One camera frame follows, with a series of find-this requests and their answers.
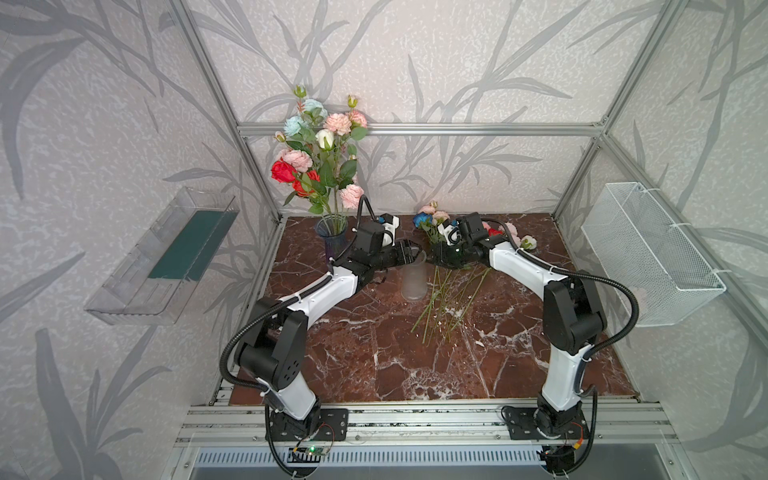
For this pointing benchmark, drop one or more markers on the purple glass vase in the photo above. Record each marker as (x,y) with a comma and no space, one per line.
(332,229)

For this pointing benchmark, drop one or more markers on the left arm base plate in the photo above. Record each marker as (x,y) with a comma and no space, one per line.
(325,424)

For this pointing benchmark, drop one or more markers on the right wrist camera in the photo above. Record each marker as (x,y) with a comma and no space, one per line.
(450,232)

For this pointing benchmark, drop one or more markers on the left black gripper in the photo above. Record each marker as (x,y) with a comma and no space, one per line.
(393,255)

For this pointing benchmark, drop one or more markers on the aluminium front rail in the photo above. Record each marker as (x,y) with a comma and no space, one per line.
(455,422)

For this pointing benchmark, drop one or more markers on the white wire mesh basket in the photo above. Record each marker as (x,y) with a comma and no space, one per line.
(639,245)

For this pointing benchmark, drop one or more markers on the clear frosted glass vase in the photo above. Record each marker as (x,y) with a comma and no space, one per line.
(414,278)

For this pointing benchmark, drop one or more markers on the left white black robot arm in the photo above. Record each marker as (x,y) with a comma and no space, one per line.
(267,353)

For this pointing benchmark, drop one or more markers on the red rose stem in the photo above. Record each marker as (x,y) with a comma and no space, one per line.
(284,173)
(310,187)

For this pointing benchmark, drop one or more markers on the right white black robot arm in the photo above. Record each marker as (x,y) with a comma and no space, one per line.
(573,318)

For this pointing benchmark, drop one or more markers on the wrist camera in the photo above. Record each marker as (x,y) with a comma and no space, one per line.
(390,224)
(450,232)

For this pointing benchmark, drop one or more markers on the blue rose stem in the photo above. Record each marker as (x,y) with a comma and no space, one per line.
(429,224)

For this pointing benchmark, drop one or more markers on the clear plastic wall bin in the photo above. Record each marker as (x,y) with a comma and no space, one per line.
(152,285)

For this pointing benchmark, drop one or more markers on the light blue flower stem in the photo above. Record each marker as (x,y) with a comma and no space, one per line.
(300,130)

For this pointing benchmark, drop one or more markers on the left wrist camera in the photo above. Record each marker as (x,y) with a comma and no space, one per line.
(390,224)

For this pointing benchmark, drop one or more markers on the small pink flower stem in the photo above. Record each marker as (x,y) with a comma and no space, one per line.
(347,195)

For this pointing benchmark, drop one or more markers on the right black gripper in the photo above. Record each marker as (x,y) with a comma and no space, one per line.
(447,253)

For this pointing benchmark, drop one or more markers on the pink carnation tall stem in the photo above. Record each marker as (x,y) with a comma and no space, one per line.
(337,141)

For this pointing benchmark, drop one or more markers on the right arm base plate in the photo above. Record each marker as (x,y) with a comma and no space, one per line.
(541,423)

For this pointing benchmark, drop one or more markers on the mixed artificial flower pile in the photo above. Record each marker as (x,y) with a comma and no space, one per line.
(452,293)

